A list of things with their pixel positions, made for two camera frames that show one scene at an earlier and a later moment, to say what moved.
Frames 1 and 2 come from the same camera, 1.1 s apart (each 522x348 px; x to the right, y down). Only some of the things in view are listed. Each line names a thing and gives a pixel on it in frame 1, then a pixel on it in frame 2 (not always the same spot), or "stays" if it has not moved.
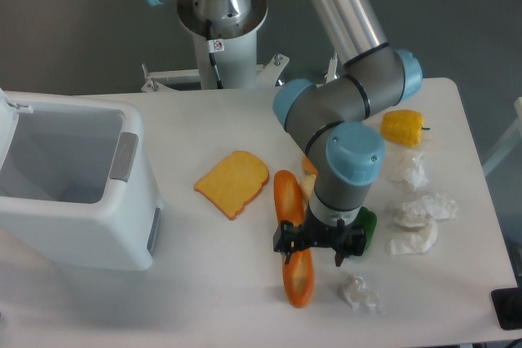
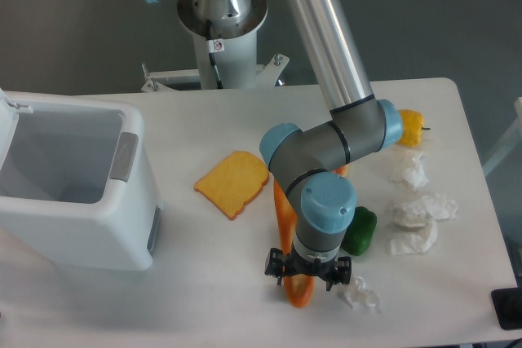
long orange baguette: (298, 269) stays
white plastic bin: (77, 187) stays
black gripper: (289, 238) -> (280, 265)
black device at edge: (507, 304) stays
